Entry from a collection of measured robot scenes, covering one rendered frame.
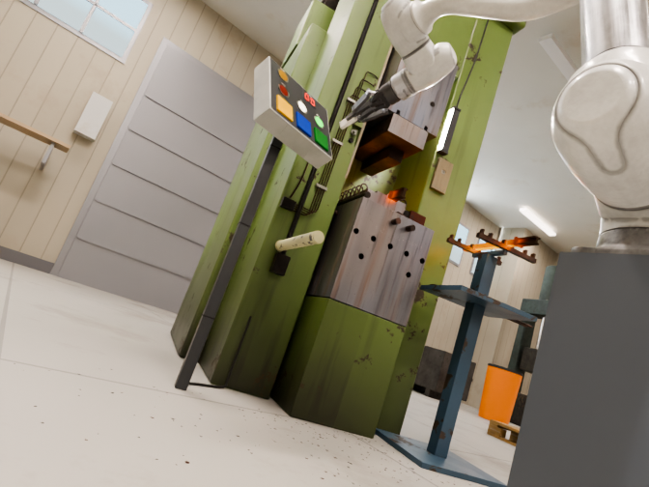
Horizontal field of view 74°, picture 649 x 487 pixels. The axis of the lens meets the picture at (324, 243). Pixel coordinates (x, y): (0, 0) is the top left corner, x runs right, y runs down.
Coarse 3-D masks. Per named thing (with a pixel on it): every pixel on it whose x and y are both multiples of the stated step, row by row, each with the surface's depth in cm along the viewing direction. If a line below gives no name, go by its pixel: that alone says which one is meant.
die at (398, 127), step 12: (384, 120) 201; (396, 120) 195; (372, 132) 210; (384, 132) 196; (396, 132) 194; (408, 132) 197; (420, 132) 200; (360, 144) 219; (372, 144) 211; (384, 144) 206; (396, 144) 202; (408, 144) 199; (420, 144) 199; (360, 156) 228; (372, 156) 223; (408, 156) 210
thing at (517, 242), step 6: (510, 240) 182; (516, 240) 178; (522, 240) 177; (528, 240) 174; (534, 240) 171; (474, 246) 203; (480, 246) 199; (486, 246) 195; (492, 246) 192; (522, 246) 179
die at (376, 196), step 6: (360, 192) 193; (372, 192) 188; (378, 192) 189; (372, 198) 187; (378, 198) 188; (384, 198) 190; (384, 204) 189; (390, 204) 191; (396, 204) 192; (402, 204) 193; (396, 210) 192; (402, 210) 193
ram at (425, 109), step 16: (400, 64) 198; (384, 80) 208; (448, 80) 208; (416, 96) 200; (432, 96) 204; (448, 96) 207; (400, 112) 196; (416, 112) 199; (432, 112) 203; (368, 128) 216; (432, 128) 202
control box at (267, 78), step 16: (272, 64) 155; (256, 80) 155; (272, 80) 150; (288, 80) 160; (256, 96) 150; (272, 96) 146; (288, 96) 155; (304, 96) 166; (256, 112) 146; (272, 112) 143; (304, 112) 160; (320, 112) 172; (272, 128) 149; (288, 128) 149; (320, 128) 166; (288, 144) 156; (304, 144) 157; (320, 160) 165
